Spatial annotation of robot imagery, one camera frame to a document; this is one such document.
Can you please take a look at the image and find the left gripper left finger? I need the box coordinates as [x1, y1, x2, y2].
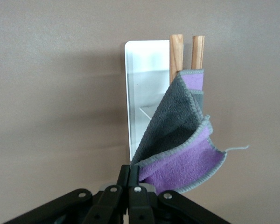
[4, 165, 131, 224]

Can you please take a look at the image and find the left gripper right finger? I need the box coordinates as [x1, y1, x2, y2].
[128, 165, 231, 224]

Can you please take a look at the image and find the grey and purple towel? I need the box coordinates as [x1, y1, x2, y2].
[130, 69, 250, 195]

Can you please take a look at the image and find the white rack with wooden rods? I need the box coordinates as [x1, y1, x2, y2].
[124, 34, 205, 161]

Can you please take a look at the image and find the brown table cover mat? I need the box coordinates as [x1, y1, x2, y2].
[0, 0, 280, 224]

